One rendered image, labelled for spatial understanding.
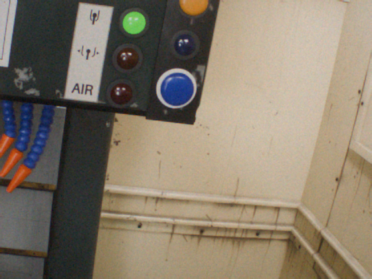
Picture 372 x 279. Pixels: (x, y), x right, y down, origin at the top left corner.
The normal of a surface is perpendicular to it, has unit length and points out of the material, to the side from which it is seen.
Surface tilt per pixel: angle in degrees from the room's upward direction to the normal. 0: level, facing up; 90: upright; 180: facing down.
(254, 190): 90
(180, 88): 87
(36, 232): 90
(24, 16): 90
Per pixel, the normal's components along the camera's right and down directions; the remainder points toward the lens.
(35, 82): 0.22, 0.31
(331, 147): -0.96, -0.11
